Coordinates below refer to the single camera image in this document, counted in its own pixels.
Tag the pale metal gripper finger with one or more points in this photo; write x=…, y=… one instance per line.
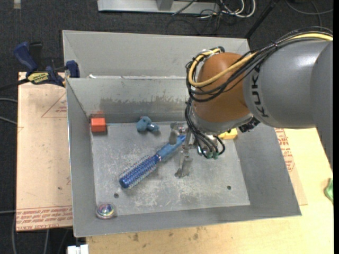
x=173, y=137
x=185, y=165

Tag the yellow block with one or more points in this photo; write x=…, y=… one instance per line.
x=230, y=134

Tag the blue toy animal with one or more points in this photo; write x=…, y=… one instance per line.
x=144, y=124

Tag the grey metal bin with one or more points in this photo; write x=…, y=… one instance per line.
x=169, y=194

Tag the blue hairbrush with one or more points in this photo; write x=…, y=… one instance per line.
x=144, y=168

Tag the red-orange block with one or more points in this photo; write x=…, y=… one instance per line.
x=98, y=125

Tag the shiny iridescent round thing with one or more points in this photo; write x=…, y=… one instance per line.
x=105, y=210

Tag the brown cardboard board, red print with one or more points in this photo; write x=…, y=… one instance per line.
x=42, y=152

